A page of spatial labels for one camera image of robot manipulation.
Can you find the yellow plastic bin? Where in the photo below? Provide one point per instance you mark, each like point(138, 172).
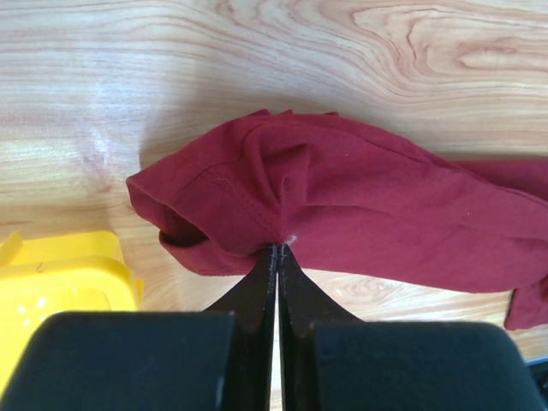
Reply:
point(78, 272)

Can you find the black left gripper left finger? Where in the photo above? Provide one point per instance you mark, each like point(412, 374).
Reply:
point(216, 359)

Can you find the dark red t-shirt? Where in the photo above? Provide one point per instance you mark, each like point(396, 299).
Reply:
point(350, 197)

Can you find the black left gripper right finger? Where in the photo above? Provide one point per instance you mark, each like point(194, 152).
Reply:
point(332, 360)

